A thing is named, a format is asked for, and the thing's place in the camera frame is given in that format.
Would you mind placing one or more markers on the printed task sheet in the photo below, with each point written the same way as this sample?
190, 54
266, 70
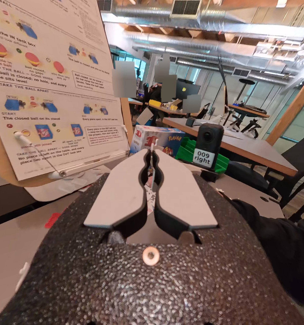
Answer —
52, 88

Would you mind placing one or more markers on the ceiling vent grille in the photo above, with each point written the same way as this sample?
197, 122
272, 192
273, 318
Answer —
186, 7

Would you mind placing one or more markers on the wooden background desk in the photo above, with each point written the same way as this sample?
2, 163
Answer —
243, 147

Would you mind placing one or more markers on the red plastic case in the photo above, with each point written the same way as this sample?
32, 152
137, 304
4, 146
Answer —
52, 220

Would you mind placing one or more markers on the black monitor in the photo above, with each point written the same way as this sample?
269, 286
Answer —
187, 88

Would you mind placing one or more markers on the silver air duct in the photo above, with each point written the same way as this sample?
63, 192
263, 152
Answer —
230, 16
205, 47

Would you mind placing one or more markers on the green plastic bin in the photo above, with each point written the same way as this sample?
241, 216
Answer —
185, 149

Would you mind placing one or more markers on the wooden post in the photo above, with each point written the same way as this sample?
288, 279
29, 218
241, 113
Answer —
291, 109

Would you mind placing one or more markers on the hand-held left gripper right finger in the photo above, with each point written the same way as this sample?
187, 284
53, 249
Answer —
187, 200

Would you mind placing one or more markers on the black chair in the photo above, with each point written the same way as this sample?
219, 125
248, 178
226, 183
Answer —
294, 162

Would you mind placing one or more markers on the small black device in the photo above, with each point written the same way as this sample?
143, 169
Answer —
191, 121

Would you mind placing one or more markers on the round background table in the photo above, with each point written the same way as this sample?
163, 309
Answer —
248, 111

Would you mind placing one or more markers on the clear plastic packaging tray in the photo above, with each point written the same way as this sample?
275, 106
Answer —
65, 188

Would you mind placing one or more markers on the puzzle instruction leaflet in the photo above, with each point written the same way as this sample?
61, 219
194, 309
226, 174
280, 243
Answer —
150, 200

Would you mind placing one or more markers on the blue puzzle box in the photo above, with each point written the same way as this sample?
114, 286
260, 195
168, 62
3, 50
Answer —
164, 139

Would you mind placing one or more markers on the person's right forearm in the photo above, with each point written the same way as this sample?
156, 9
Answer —
281, 241

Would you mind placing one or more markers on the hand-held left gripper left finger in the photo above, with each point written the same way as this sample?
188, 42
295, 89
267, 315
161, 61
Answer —
116, 198

